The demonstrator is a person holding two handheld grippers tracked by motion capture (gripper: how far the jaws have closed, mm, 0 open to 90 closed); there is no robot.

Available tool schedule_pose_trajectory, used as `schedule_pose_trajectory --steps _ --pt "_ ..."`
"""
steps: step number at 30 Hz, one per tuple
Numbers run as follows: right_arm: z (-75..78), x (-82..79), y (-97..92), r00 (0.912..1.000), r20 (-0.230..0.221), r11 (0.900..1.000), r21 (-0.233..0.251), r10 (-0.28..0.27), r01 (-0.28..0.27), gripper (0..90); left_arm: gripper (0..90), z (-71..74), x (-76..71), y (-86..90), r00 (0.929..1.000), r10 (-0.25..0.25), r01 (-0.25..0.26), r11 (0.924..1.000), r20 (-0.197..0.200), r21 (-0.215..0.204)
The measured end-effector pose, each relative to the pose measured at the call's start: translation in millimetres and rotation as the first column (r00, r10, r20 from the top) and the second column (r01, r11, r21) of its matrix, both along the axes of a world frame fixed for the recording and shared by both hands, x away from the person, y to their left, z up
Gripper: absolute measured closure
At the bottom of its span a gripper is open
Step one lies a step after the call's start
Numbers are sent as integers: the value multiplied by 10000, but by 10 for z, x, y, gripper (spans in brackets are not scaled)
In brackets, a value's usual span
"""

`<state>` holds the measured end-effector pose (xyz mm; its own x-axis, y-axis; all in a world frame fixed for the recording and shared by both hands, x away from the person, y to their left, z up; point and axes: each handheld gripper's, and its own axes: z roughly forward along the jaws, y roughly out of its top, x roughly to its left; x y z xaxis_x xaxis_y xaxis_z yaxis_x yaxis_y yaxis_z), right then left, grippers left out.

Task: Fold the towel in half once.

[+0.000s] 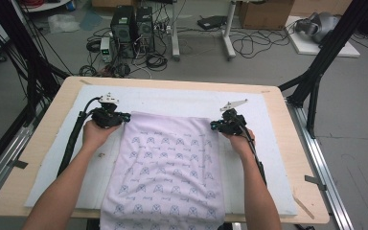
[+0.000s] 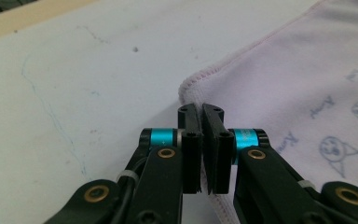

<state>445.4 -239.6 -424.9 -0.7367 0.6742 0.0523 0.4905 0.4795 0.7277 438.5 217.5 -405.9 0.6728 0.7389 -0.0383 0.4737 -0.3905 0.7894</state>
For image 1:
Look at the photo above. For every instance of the person's left hand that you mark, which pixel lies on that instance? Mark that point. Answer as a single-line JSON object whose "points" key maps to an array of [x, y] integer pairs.
{"points": [[96, 137]]}

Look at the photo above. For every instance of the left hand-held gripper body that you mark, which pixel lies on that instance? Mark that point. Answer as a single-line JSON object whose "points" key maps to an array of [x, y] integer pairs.
{"points": [[107, 118]]}

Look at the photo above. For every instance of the narrow black computer tower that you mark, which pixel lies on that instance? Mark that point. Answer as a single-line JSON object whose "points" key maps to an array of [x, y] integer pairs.
{"points": [[145, 28]]}

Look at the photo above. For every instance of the clear plastic bag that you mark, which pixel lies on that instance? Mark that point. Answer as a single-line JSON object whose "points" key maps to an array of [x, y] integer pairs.
{"points": [[63, 24]]}

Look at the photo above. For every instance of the person's right hand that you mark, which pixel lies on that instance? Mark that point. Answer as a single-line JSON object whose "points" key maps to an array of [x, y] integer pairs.
{"points": [[242, 143]]}

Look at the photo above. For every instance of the large cardboard box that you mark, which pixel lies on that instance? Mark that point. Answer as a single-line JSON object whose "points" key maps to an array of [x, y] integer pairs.
{"points": [[265, 14]]}

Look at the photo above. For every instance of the aluminium rail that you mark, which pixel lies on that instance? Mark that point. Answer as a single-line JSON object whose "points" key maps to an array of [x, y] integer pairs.
{"points": [[322, 172], [9, 150]]}

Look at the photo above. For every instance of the white foam mat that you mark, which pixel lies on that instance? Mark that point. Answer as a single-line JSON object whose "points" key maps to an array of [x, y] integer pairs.
{"points": [[172, 100]]}

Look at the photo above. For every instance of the grey tape piece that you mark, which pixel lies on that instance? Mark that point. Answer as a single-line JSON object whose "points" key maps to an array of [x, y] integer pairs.
{"points": [[314, 182], [18, 164]]}

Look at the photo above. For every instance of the white power supply box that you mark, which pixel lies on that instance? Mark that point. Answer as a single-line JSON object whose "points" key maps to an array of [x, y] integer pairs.
{"points": [[105, 49]]}

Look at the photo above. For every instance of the wide black computer tower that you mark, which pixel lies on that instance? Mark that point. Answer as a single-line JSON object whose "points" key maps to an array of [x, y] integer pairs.
{"points": [[123, 30]]}

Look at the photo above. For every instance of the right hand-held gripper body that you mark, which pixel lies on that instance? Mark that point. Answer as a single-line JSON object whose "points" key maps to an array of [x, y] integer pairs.
{"points": [[233, 124]]}

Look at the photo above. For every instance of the teal plastic sheet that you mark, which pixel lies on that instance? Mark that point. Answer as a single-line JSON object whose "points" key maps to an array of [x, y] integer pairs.
{"points": [[91, 20]]}

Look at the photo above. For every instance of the white power strip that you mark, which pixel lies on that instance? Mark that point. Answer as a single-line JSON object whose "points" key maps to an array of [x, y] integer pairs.
{"points": [[164, 29]]}

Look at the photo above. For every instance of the white desk leg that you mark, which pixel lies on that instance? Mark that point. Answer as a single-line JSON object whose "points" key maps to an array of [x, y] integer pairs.
{"points": [[228, 35], [175, 32]]}

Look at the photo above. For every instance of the black metal frame post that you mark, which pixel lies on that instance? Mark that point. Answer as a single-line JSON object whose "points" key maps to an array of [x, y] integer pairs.
{"points": [[326, 57], [28, 64]]}

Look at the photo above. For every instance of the grey headset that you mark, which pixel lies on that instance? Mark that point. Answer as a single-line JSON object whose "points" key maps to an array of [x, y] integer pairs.
{"points": [[317, 27]]}

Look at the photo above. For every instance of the lavender printed towel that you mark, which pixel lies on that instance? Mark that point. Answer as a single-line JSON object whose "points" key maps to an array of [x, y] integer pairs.
{"points": [[166, 169]]}

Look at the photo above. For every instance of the white floor board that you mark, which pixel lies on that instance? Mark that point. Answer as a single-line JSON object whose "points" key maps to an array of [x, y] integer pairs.
{"points": [[303, 44]]}

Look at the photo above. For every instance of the black flat laptop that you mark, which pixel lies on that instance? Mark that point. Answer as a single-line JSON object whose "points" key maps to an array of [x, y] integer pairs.
{"points": [[212, 22]]}

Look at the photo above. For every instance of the thin wooden stick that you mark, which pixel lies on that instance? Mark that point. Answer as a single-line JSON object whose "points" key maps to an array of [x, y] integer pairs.
{"points": [[303, 207]]}

